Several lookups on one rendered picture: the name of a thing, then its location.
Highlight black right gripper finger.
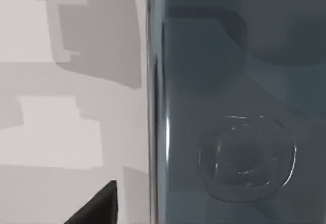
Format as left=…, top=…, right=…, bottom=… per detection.
left=63, top=180, right=120, bottom=224

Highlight round metal sink drain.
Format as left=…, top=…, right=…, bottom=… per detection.
left=197, top=115, right=297, bottom=201

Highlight grey sink basin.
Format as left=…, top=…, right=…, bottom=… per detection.
left=145, top=0, right=326, bottom=224

